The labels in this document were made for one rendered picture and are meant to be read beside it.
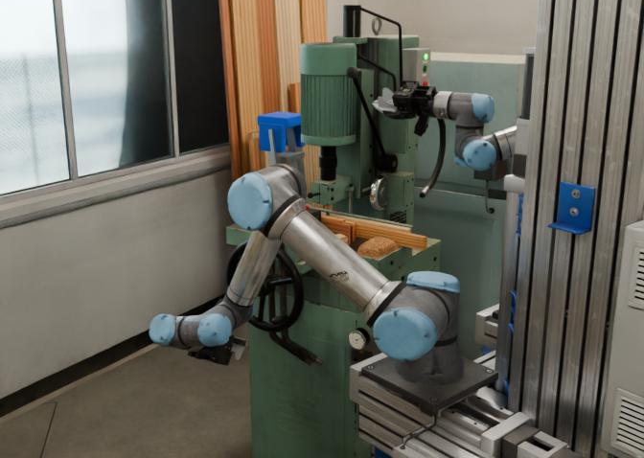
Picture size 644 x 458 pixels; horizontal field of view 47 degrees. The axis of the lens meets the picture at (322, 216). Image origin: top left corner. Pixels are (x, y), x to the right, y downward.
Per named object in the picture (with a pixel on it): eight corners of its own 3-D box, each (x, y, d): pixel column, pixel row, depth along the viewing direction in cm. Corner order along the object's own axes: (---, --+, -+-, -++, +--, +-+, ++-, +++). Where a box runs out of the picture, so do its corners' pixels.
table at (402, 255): (206, 250, 245) (205, 233, 243) (264, 228, 269) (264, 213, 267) (362, 289, 212) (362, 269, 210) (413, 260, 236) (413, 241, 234)
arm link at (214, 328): (237, 303, 183) (201, 306, 188) (210, 320, 173) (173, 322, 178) (243, 333, 184) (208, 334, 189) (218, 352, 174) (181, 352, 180)
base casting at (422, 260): (245, 284, 251) (244, 259, 249) (339, 241, 297) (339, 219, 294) (357, 314, 227) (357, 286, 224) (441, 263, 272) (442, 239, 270)
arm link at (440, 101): (460, 106, 207) (448, 126, 203) (445, 105, 209) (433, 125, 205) (454, 85, 202) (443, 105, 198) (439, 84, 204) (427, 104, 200)
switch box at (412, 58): (400, 97, 251) (402, 49, 246) (414, 94, 259) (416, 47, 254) (416, 99, 247) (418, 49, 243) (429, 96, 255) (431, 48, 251)
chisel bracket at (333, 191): (310, 207, 242) (310, 181, 240) (334, 198, 254) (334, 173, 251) (329, 210, 238) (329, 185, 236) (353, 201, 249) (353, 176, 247)
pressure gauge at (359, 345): (347, 353, 224) (347, 328, 222) (354, 348, 227) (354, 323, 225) (365, 357, 221) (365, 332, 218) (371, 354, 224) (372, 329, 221)
